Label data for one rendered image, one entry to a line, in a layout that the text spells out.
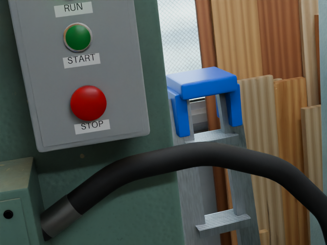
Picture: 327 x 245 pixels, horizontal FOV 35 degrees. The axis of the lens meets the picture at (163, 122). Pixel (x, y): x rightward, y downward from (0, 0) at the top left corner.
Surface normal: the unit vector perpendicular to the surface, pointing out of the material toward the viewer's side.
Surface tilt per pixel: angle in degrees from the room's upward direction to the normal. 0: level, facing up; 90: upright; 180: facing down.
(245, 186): 82
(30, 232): 90
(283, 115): 87
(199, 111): 0
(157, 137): 90
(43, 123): 90
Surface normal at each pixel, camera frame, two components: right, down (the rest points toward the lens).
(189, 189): 0.15, 0.13
